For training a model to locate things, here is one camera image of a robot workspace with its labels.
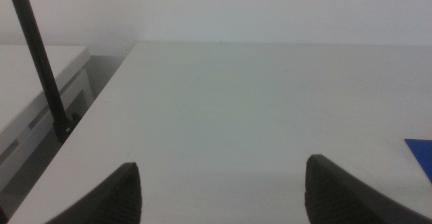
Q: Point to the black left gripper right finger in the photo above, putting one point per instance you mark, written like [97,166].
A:
[334,197]

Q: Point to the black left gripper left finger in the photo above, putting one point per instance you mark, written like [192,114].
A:
[114,200]

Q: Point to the blue rectangular mat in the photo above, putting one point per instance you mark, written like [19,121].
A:
[423,153]

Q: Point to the black pole clamp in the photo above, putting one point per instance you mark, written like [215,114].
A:
[65,127]

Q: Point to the white side cabinet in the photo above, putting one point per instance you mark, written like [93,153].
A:
[23,82]

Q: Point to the black stand pole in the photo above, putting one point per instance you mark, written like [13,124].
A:
[37,55]

